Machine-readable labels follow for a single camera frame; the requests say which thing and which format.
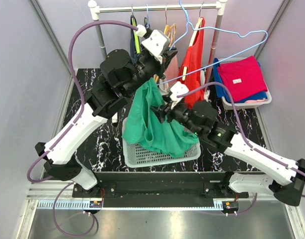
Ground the red tank top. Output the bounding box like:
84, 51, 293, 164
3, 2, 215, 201
179, 30, 205, 109

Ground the grey basket with clothes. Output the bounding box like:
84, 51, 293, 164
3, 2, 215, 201
213, 57, 272, 110

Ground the green tank top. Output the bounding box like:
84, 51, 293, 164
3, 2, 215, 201
122, 78, 199, 158

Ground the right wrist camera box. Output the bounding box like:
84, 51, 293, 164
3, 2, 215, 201
170, 82, 189, 102

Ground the clothes rack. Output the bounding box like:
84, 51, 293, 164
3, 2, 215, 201
88, 0, 227, 100

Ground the white wooden hanger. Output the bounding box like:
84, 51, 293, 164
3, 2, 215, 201
180, 15, 206, 82

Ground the magenta folded shirt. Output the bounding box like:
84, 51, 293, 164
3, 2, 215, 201
217, 55, 269, 102

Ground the white laundry basket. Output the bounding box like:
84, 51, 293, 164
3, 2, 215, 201
122, 139, 201, 168

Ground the pink tank top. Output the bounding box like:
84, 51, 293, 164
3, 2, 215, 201
158, 55, 179, 94

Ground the blue grey tank top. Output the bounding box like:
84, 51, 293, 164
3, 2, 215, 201
130, 30, 139, 62

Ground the lime green hanger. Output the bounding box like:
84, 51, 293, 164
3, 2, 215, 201
131, 6, 141, 54

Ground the light blue wire hanger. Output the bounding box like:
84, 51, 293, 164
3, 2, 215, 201
156, 0, 269, 87

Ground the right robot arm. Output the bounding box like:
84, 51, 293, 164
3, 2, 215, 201
151, 101, 305, 206

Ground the yellow hanger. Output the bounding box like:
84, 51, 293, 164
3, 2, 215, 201
154, 8, 176, 84

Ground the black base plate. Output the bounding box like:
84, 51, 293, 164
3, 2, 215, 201
72, 171, 280, 209

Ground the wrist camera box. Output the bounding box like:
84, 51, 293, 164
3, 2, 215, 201
170, 82, 189, 102
142, 30, 170, 58

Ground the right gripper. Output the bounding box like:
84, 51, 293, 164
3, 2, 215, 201
149, 94, 202, 136

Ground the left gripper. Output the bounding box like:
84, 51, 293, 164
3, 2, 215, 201
123, 47, 178, 96

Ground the black marble mat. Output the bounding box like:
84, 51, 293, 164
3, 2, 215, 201
62, 68, 267, 172

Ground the olive printed tank top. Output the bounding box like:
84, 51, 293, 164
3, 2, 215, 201
144, 16, 151, 28

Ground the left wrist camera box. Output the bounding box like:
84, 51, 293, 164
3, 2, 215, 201
142, 30, 170, 58

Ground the blue folded shirt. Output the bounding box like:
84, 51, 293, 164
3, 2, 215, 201
212, 58, 269, 104

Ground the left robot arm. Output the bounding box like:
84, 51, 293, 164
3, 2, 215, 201
35, 48, 177, 197

